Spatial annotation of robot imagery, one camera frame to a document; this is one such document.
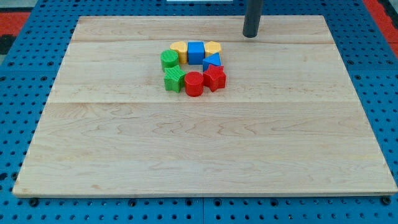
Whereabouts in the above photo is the red star block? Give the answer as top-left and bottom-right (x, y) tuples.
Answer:
(203, 64), (226, 92)

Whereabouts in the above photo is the green star block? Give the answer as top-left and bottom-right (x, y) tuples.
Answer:
(164, 65), (186, 93)

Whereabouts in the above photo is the blue triangle block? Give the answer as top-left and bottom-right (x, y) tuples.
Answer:
(202, 53), (222, 71)

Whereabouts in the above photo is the red cylinder block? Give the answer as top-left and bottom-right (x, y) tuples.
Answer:
(184, 71), (204, 97)

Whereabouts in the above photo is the green cylinder block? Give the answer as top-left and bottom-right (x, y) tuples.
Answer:
(160, 50), (179, 72)

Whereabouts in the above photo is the blue cube block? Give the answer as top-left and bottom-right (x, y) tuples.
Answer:
(188, 42), (205, 65)

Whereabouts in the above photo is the yellow hexagon block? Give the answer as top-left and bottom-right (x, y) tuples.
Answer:
(204, 41), (222, 57)

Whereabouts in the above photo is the yellow rounded block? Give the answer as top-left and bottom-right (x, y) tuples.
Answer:
(170, 41), (188, 64)

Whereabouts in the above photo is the wooden board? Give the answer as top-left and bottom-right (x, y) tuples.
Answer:
(12, 16), (397, 198)

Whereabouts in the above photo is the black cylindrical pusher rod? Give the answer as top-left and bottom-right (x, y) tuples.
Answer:
(243, 0), (264, 38)

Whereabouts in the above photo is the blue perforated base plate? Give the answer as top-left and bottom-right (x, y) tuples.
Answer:
(1, 0), (397, 223)

